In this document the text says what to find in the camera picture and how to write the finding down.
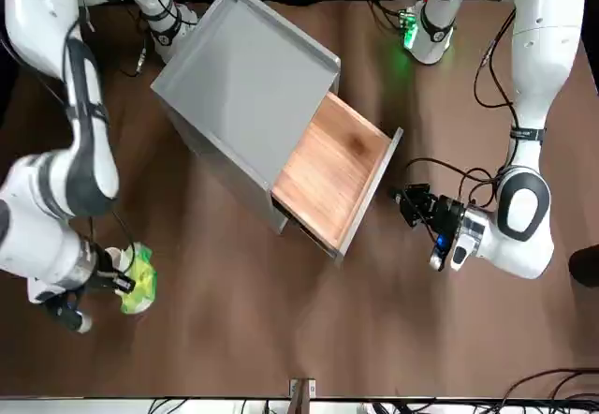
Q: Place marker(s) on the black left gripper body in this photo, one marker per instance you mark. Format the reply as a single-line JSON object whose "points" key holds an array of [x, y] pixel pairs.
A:
{"points": [[447, 219]]}

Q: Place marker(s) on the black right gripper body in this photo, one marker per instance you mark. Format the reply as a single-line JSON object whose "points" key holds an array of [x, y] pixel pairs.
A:
{"points": [[100, 269]]}

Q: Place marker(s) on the green tissue pack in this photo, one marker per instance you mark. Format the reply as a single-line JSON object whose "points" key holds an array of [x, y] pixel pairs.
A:
{"points": [[140, 283]]}

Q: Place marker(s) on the wooden drawer grey front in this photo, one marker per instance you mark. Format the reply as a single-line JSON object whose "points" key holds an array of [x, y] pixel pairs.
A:
{"points": [[332, 166]]}

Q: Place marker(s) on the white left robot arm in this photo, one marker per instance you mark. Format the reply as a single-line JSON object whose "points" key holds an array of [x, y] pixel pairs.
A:
{"points": [[538, 58]]}

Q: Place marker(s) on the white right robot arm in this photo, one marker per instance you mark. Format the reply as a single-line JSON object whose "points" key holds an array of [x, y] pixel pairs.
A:
{"points": [[42, 20]]}

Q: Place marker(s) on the white side table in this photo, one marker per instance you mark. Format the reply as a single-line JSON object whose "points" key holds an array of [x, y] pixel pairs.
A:
{"points": [[93, 408]]}

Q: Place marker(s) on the black rounded object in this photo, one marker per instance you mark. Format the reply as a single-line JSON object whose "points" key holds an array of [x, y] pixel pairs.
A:
{"points": [[585, 269]]}

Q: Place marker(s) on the grey metal cabinet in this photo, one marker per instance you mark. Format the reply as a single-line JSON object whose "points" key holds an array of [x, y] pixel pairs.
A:
{"points": [[243, 86]]}

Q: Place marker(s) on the aluminium frame post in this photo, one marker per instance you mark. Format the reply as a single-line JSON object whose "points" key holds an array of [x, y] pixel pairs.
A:
{"points": [[302, 397]]}

